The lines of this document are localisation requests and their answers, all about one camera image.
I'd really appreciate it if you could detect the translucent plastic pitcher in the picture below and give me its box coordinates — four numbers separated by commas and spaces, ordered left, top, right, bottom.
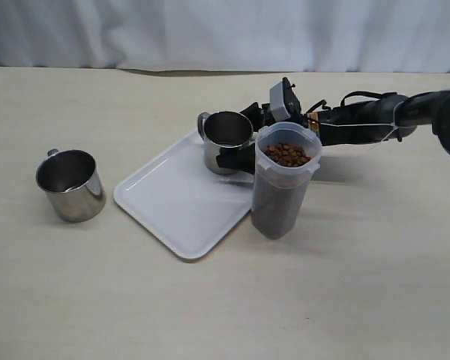
251, 121, 322, 239

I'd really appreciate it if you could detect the steel mug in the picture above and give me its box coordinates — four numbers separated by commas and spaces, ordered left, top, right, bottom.
196, 111, 254, 175
35, 148, 107, 223

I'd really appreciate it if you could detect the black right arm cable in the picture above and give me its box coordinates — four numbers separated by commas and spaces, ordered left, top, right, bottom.
307, 91, 397, 113

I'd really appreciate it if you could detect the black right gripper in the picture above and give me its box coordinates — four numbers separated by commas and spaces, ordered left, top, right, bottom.
215, 76, 308, 175

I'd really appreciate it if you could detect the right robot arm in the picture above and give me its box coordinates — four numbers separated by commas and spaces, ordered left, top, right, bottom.
197, 78, 450, 177

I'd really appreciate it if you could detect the white plastic tray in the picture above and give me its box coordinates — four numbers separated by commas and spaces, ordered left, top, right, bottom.
113, 130, 254, 260

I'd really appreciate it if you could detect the white curtain backdrop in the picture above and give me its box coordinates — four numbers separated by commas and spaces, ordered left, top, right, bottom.
0, 1, 450, 73

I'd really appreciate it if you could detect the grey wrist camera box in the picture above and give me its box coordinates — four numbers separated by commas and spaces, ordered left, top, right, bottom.
269, 82, 290, 122

